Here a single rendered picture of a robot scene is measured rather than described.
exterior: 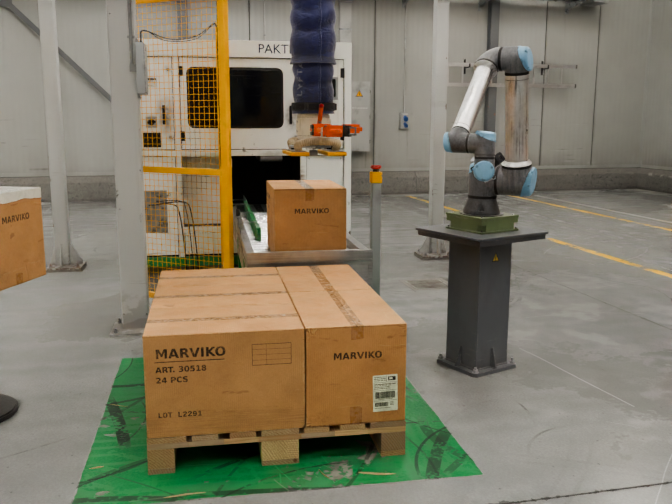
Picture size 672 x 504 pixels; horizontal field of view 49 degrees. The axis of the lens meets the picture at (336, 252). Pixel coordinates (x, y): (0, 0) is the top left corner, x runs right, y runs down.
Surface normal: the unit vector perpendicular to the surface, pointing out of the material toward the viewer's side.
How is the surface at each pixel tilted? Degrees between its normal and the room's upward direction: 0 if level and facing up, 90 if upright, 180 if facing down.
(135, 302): 90
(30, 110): 90
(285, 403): 90
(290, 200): 90
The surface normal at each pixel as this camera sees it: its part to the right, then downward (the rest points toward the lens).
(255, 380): 0.18, 0.18
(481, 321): 0.55, 0.15
